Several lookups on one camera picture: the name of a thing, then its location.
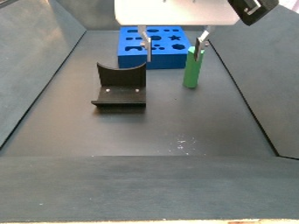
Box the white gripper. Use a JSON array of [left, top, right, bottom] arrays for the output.
[[115, 0, 239, 62]]

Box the black curved holder stand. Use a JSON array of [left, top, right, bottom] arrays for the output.
[[91, 63, 145, 108]]

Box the blue shape sorting board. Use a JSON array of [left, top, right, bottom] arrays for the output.
[[117, 26, 191, 69]]

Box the green hexagon peg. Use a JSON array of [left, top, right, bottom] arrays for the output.
[[183, 46, 204, 88]]

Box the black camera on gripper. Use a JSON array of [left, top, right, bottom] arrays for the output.
[[228, 0, 279, 26]]

